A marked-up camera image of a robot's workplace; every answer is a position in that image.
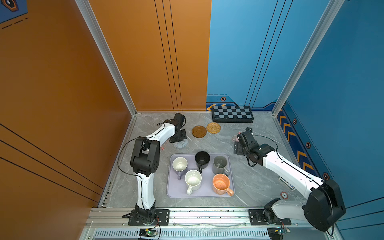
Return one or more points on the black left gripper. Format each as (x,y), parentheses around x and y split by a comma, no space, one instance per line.
(183,136)

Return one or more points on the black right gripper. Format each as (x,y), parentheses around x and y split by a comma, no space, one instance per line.
(237,148)

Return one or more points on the clear glass round coaster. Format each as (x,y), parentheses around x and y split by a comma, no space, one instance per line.
(181,144)

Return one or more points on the brown wooden round coaster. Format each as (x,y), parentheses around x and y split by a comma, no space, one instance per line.
(199,131)

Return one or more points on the woven rattan round coaster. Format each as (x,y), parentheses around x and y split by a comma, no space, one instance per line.
(213,128)

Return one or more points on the pink cherry blossom coaster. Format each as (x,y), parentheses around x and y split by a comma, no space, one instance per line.
(235,139)

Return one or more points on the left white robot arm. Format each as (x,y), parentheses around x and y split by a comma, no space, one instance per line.
(145,161)

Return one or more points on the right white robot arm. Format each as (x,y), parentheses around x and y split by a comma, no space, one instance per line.
(323,203)

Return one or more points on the grey mug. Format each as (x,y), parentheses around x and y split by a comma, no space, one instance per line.
(220,166)

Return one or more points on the black mug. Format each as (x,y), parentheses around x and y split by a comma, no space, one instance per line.
(202,160)

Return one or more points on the black checkered chess board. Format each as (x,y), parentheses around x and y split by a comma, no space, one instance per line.
(232,114)

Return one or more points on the white cream mug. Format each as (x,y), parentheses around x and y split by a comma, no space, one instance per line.
(193,180)

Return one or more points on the orange mug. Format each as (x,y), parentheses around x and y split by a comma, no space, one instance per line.
(221,185)

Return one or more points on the card deck box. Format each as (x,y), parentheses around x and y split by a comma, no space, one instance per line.
(287,183)

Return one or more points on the lavender serving tray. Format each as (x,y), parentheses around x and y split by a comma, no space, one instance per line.
(178,188)

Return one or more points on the right green circuit board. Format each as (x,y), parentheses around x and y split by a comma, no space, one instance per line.
(277,233)

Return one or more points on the green circuit board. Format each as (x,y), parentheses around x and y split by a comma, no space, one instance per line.
(145,234)
(277,233)

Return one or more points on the left green circuit board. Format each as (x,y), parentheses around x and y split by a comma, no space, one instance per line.
(145,234)

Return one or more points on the white mug purple handle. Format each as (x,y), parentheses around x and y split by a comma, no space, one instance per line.
(180,165)

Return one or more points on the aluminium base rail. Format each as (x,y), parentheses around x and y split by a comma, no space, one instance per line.
(222,223)

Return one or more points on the aluminium corner post left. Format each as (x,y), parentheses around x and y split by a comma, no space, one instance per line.
(101,42)

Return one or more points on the aluminium corner post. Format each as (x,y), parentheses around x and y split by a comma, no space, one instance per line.
(318,34)
(101,42)

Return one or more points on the aluminium corner post right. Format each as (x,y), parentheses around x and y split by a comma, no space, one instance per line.
(318,34)

